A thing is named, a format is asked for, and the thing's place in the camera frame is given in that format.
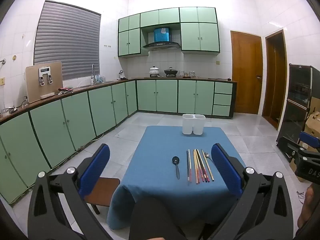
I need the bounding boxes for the green wall kitchen cabinets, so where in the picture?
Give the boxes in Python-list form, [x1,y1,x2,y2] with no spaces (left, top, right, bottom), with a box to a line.
[118,7,220,57]

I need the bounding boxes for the brown wooden stool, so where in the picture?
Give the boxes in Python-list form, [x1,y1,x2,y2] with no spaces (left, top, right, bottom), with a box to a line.
[84,177,121,215]

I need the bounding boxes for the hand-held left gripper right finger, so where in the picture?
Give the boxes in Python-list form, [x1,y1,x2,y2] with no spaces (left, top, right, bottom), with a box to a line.
[200,143,294,240]

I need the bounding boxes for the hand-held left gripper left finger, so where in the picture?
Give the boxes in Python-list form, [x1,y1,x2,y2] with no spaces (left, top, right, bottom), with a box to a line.
[27,144,120,240]

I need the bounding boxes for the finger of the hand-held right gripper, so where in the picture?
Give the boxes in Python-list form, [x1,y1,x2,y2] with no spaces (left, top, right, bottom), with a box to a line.
[298,131,320,153]
[282,136,305,162]

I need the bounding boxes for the white two-compartment utensil holder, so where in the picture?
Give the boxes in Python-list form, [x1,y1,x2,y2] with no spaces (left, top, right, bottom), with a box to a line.
[182,114,206,135]

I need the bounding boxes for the blue tablecloth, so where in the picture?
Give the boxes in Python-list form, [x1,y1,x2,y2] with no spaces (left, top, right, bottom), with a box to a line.
[107,126,247,230]

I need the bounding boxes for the range hood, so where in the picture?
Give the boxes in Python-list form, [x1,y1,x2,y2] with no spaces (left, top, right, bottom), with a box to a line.
[142,27,181,50]

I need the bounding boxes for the green base kitchen cabinets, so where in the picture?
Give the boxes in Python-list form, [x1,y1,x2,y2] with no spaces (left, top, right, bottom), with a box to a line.
[0,78,237,205]

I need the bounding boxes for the black plastic spoon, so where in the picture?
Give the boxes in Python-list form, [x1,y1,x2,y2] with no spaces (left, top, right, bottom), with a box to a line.
[172,156,180,180]

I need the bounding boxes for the person's dark trouser legs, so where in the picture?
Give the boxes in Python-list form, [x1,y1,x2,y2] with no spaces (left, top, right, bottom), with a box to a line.
[129,197,208,240]

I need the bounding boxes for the plain wooden chopstick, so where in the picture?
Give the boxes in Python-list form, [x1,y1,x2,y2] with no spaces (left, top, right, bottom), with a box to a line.
[193,150,199,184]
[201,149,215,182]

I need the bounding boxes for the grey window blind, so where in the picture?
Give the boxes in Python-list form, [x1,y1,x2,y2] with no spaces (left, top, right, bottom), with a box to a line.
[34,1,102,81]

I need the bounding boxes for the closed wooden door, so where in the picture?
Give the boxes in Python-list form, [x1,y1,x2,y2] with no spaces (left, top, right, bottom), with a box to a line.
[230,30,263,115]

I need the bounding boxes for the open wooden doorway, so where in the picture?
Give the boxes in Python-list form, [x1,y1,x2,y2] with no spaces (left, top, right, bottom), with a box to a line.
[262,29,287,131]

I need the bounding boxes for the person's right forearm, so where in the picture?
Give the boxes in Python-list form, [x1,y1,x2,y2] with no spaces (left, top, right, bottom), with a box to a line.
[297,184,318,230]

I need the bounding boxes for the cardboard box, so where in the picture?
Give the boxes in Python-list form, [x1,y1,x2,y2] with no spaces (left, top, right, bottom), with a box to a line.
[290,112,320,181]

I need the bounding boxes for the black glass cabinet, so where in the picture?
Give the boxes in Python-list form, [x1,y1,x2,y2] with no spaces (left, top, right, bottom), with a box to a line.
[276,64,320,153]

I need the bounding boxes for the beige water dispenser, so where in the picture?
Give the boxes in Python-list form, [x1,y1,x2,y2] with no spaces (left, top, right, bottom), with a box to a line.
[25,62,63,103]

